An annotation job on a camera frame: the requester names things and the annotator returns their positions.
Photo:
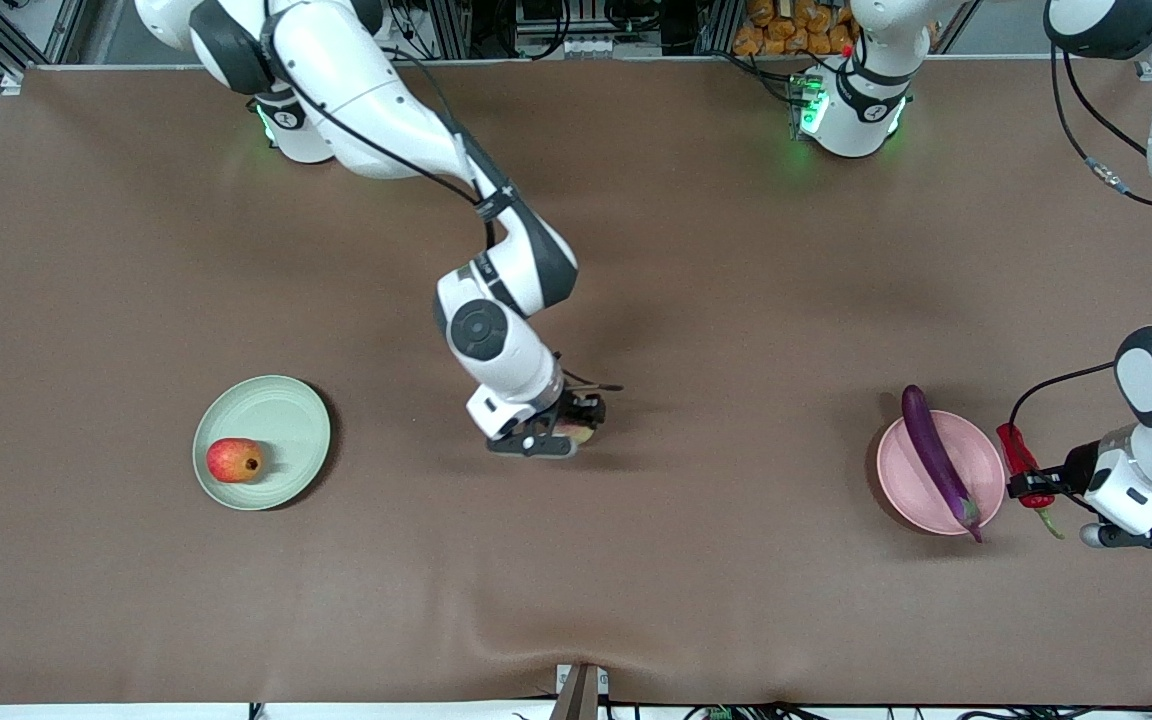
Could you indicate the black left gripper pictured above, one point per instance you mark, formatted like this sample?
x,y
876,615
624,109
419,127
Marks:
x,y
1079,466

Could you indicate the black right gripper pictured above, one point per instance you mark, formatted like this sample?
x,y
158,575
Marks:
x,y
577,408

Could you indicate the pink green peach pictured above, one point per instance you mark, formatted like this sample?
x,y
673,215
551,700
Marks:
x,y
577,432

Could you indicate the red chili pepper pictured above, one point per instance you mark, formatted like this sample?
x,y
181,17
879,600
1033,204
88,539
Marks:
x,y
1016,450

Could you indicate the long purple eggplant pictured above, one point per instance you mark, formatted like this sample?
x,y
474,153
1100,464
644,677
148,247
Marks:
x,y
931,450

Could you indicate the red yellow apple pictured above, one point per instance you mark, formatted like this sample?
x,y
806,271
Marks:
x,y
233,460

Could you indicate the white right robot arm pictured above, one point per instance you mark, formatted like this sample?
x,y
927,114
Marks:
x,y
366,90

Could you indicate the bag of orange fruits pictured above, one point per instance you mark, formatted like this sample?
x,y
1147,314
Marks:
x,y
786,30

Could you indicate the pink round plate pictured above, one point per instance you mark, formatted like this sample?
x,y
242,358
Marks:
x,y
976,460

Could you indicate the brown table cloth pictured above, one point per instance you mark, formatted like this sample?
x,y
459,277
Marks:
x,y
736,600

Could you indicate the metal table edge clamp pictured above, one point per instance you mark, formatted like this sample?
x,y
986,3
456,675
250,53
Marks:
x,y
581,695

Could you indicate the light green round plate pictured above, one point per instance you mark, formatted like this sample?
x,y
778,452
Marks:
x,y
286,420

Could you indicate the white electronics box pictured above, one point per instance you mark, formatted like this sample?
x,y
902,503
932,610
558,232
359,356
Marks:
x,y
586,40

